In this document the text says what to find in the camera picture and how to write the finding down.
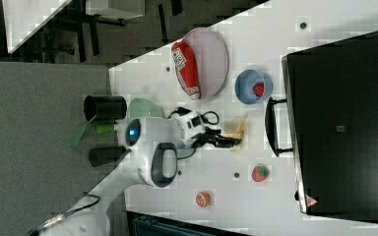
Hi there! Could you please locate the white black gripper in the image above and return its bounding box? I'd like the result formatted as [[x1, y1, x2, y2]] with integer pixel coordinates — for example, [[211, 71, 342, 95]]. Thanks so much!
[[170, 110, 241, 148]]

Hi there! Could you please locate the yellow banana toy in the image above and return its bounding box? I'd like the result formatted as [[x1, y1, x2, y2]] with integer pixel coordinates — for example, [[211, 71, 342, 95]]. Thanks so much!
[[221, 116, 247, 152]]

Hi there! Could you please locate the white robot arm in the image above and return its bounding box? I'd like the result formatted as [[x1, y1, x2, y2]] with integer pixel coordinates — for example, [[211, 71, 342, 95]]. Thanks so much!
[[28, 107, 242, 236]]

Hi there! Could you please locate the red strawberry toy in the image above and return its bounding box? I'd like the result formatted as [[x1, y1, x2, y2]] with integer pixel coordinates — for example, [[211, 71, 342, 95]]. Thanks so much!
[[251, 165, 270, 182]]

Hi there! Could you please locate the blue bowl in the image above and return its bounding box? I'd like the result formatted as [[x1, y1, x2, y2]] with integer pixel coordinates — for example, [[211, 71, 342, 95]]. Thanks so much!
[[234, 70, 273, 104]]

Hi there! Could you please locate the orange slice toy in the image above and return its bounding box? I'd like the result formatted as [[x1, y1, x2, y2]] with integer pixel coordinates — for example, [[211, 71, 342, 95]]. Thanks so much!
[[195, 191, 211, 207]]

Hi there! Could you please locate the strawberry toy in bowl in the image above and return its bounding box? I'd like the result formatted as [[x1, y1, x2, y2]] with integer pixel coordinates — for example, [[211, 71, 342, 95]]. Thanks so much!
[[253, 83, 265, 97]]

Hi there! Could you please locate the red ketchup bottle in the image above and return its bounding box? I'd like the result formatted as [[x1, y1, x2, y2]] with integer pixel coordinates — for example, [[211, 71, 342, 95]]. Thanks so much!
[[171, 41, 201, 100]]

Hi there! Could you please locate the grey round plate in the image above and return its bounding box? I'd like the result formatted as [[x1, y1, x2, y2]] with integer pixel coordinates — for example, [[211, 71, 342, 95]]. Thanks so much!
[[174, 28, 228, 100]]

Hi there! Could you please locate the green perforated colander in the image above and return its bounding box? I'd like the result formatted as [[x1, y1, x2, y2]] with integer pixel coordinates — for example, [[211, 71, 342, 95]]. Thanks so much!
[[129, 98, 164, 119]]

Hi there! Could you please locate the green marker pen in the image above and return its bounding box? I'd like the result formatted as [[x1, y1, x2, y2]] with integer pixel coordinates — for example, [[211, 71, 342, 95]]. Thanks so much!
[[95, 124, 115, 135]]

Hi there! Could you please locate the black toaster oven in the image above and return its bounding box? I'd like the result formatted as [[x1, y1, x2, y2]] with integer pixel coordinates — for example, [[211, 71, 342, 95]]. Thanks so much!
[[281, 30, 378, 223]]

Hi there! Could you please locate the black camera cable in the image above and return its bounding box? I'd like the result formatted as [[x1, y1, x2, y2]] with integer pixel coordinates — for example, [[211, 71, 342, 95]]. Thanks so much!
[[167, 107, 221, 126]]

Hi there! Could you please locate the small black cylinder post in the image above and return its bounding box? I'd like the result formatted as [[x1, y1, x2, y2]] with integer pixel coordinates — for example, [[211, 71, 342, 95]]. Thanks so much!
[[89, 147, 127, 167]]

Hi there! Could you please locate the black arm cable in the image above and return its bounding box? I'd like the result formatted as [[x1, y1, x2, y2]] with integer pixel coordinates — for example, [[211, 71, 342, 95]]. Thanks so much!
[[29, 193, 101, 235]]

